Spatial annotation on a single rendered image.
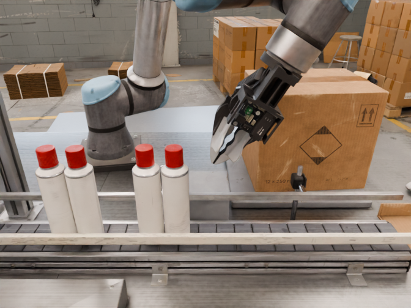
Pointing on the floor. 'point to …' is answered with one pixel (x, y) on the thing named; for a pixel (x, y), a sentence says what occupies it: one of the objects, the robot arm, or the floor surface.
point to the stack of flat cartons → (36, 80)
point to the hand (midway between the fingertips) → (216, 156)
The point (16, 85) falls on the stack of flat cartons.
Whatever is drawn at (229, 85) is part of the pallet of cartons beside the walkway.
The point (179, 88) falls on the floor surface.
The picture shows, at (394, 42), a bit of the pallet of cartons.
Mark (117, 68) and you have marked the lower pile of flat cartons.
